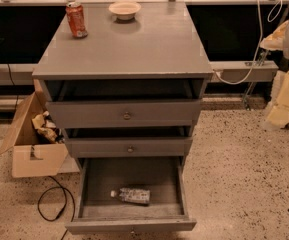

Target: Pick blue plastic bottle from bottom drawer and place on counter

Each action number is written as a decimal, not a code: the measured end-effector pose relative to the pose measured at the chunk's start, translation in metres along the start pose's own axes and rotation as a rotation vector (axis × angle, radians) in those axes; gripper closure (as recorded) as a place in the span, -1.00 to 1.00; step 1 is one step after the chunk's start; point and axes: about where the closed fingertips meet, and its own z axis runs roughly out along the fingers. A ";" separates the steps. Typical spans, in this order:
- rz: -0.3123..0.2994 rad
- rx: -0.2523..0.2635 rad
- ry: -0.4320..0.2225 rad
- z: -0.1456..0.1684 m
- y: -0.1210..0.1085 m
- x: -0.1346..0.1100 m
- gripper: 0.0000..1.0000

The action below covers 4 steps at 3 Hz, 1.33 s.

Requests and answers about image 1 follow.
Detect grey drawer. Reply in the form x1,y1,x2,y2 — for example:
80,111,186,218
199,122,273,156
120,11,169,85
66,137,192,158
46,100,201,129
66,157,196,234

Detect crumpled wrappers in box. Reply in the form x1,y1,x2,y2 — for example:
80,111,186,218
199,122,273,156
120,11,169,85
32,111,64,144

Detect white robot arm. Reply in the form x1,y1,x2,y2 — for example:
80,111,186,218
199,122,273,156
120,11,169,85
260,19,289,130

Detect white paper bowl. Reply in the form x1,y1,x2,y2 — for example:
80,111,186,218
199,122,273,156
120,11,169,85
109,2,141,20

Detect grey wall rail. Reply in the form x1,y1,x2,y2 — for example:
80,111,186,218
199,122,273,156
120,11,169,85
0,60,278,86

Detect grey middle drawer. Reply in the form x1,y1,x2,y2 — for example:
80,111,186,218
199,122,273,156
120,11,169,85
66,137,192,158

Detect grey drawer cabinet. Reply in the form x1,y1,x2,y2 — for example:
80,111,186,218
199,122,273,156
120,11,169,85
33,2,212,145

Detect metal stand pole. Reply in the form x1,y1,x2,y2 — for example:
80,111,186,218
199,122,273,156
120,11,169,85
242,0,289,111

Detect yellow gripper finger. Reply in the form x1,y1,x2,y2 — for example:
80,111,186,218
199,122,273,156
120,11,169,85
262,71,289,130
260,21,288,51

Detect orange soda can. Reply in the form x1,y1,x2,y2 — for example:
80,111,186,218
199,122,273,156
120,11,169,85
66,2,88,38

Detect open cardboard box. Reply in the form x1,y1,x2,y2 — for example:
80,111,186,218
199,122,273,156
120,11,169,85
0,93,76,178

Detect grey top drawer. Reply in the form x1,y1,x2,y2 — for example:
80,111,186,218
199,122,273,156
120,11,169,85
46,100,201,129

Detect clear plastic water bottle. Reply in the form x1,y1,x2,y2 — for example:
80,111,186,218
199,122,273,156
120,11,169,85
110,188,150,205

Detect grey bottom drawer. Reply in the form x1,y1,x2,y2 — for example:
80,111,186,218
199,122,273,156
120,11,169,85
66,157,196,234

